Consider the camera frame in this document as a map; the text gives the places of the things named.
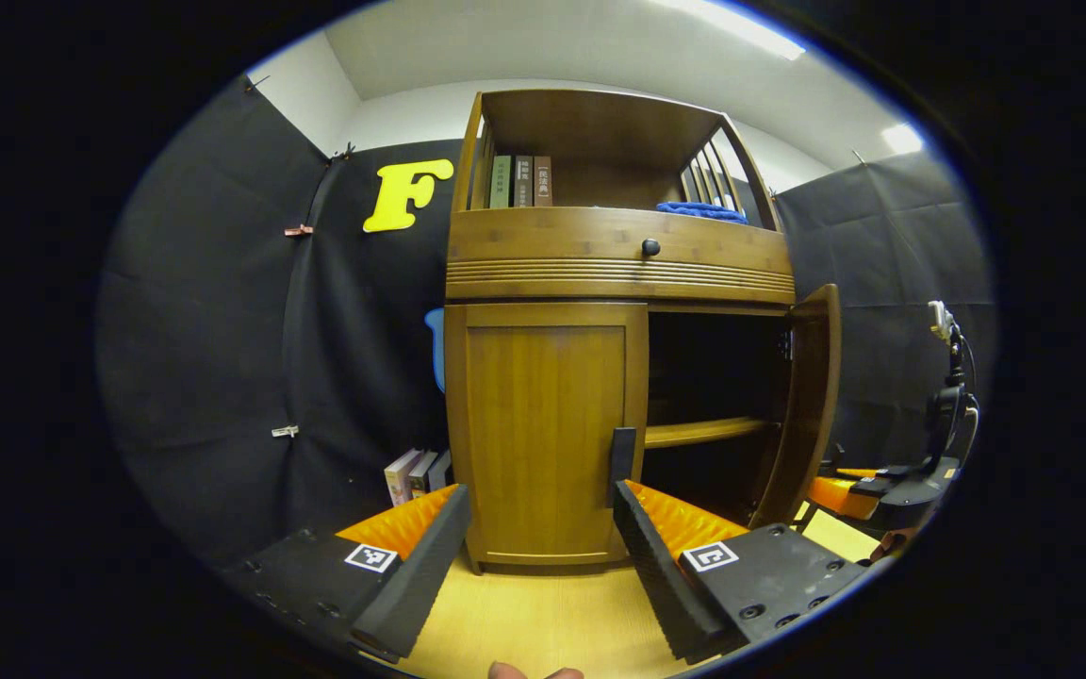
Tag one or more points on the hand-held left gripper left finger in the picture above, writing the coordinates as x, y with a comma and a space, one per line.
425, 566

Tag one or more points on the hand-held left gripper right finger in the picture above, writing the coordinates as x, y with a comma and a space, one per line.
656, 566

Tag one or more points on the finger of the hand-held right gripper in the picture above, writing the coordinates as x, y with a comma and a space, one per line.
840, 497
859, 471

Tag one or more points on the wooden cabinet door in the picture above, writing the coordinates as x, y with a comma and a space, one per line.
543, 434
807, 405

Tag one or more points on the wooden double-door shoe cabinet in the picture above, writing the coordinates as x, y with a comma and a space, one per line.
552, 273

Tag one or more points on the wooden inner cabinet shelf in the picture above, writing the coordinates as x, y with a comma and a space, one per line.
703, 432

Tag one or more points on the wooden cabinet drawer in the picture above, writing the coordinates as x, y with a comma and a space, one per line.
552, 250

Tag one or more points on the white lavender book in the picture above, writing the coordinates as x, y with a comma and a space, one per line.
402, 476

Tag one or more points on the grey lavender book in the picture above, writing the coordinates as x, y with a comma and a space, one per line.
441, 469

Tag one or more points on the white clip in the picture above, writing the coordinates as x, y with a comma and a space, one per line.
285, 431

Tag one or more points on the black clip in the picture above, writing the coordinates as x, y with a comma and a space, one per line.
344, 151
859, 157
255, 83

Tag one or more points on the blue folded towel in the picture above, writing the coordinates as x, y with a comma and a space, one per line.
703, 211

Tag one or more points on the black round drawer knob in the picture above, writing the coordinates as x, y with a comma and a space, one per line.
650, 247

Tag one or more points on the black backdrop cloth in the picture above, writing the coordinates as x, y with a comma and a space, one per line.
204, 330

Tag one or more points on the copper clip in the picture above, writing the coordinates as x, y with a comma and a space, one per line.
298, 230

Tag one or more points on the green book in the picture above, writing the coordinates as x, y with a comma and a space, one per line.
501, 184

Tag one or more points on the dark brown book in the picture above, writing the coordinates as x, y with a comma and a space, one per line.
522, 182

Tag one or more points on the reddish brown book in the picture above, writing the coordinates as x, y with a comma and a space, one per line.
543, 181

